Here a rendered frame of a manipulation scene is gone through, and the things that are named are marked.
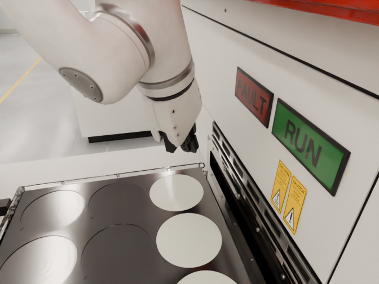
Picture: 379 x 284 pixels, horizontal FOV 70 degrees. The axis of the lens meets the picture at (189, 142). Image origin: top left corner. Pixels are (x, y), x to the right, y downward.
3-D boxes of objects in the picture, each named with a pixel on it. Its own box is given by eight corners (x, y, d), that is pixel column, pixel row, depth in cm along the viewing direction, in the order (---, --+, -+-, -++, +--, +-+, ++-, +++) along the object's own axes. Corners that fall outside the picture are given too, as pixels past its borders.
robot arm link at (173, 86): (151, 37, 39) (157, 54, 42) (118, 78, 35) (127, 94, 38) (203, 43, 36) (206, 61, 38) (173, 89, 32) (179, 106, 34)
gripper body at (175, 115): (159, 48, 41) (176, 100, 50) (123, 95, 36) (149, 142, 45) (204, 53, 38) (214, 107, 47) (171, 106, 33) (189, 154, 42)
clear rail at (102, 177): (203, 165, 59) (203, 160, 59) (205, 169, 58) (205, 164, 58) (19, 190, 53) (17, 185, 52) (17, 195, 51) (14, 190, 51)
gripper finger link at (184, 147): (174, 124, 47) (183, 146, 52) (166, 139, 46) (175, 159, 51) (190, 129, 46) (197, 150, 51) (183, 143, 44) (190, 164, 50)
